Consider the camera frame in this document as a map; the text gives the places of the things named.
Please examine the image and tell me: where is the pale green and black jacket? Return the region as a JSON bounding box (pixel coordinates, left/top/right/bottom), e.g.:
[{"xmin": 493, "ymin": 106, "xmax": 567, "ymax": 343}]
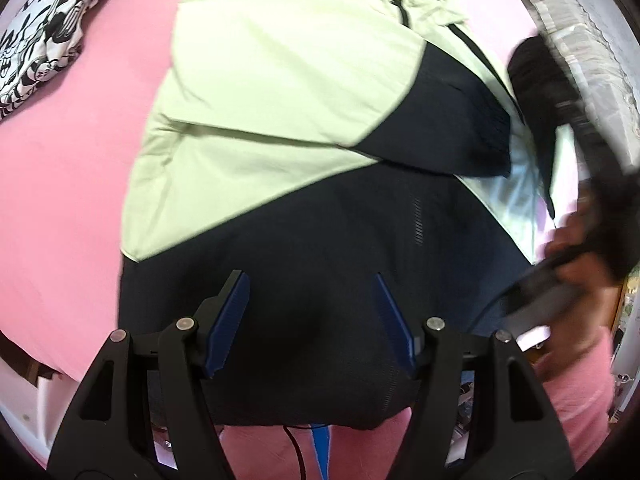
[{"xmin": 117, "ymin": 0, "xmax": 566, "ymax": 431}]

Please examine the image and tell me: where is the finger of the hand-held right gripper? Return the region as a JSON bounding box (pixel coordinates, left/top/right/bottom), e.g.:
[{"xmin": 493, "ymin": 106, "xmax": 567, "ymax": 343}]
[{"xmin": 507, "ymin": 35, "xmax": 576, "ymax": 126}]

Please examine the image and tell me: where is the person's right hand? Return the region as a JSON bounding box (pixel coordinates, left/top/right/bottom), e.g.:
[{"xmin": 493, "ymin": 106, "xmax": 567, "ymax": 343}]
[{"xmin": 545, "ymin": 210, "xmax": 623, "ymax": 358}]

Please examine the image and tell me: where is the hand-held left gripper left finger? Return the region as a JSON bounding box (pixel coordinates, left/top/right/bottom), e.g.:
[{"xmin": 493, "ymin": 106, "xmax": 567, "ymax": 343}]
[{"xmin": 47, "ymin": 270, "xmax": 251, "ymax": 480}]

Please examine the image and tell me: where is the blue strap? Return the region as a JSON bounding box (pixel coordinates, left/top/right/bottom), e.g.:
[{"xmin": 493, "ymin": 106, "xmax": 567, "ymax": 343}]
[{"xmin": 310, "ymin": 422, "xmax": 333, "ymax": 480}]

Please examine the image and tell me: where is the black and white patterned cloth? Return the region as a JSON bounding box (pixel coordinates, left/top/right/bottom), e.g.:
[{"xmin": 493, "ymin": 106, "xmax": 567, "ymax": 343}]
[{"xmin": 0, "ymin": 0, "xmax": 128, "ymax": 121}]

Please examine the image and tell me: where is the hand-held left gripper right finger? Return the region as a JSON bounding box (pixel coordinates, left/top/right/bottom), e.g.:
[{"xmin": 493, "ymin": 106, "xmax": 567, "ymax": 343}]
[{"xmin": 375, "ymin": 272, "xmax": 576, "ymax": 480}]

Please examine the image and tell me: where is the black cable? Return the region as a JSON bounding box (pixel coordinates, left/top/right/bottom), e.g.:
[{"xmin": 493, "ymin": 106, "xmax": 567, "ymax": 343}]
[{"xmin": 282, "ymin": 425, "xmax": 308, "ymax": 480}]

